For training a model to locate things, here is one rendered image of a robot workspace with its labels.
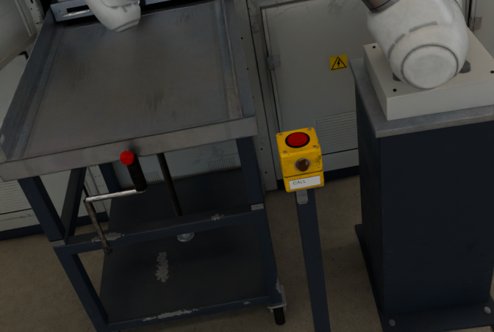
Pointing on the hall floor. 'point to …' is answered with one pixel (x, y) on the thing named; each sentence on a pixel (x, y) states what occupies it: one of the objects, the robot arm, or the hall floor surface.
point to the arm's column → (428, 214)
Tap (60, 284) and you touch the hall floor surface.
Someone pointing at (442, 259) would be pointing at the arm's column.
